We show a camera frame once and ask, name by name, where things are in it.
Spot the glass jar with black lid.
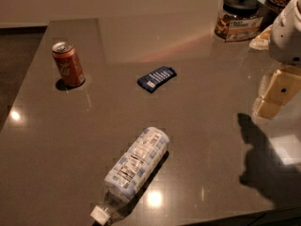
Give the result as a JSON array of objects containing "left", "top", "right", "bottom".
[{"left": 214, "top": 0, "right": 262, "bottom": 42}]

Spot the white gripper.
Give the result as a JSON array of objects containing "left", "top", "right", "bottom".
[{"left": 252, "top": 0, "right": 301, "bottom": 119}]

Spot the red soda can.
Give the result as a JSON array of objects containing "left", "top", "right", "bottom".
[{"left": 53, "top": 41, "right": 85, "bottom": 88}]

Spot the dark blue snack packet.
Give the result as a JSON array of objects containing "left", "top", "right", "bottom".
[{"left": 137, "top": 66, "right": 177, "bottom": 93}]

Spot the pale crumpled wrapper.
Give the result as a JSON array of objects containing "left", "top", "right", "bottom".
[{"left": 249, "top": 25, "right": 272, "bottom": 50}]

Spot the clear bottle with blue label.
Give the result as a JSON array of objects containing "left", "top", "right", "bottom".
[{"left": 90, "top": 127, "right": 169, "bottom": 226}]

